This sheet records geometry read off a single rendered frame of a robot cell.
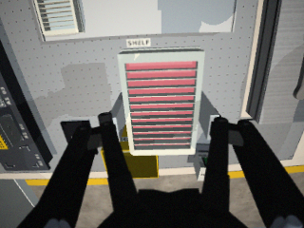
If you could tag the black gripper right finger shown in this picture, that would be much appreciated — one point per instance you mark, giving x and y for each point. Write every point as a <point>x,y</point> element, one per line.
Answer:
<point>278,200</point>

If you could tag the black flat rectangular pad with rg label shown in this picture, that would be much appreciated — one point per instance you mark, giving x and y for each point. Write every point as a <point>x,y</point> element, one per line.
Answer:
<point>70,127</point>

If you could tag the white trough reservoir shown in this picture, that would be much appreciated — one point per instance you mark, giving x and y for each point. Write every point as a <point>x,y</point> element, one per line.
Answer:
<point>68,24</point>

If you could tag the yellow open-top box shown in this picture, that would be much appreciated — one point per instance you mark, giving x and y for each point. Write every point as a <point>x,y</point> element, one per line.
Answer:
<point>141,167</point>

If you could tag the yellow tip rack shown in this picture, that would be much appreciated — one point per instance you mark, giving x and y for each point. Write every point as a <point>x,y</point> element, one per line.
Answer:
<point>9,133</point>

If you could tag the grey flat table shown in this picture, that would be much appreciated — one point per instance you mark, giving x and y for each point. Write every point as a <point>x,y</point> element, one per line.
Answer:
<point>131,17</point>

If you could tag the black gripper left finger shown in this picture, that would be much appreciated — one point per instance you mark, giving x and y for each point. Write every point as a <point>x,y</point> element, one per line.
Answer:
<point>61,201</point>

